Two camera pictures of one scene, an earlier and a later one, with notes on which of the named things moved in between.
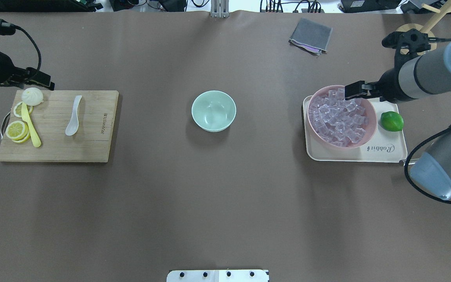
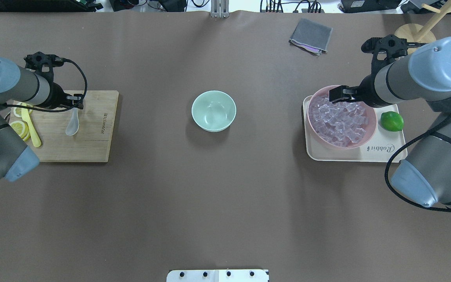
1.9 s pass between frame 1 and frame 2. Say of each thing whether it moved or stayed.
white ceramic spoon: stayed
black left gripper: moved
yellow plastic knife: stayed
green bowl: stayed
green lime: stayed
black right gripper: moved
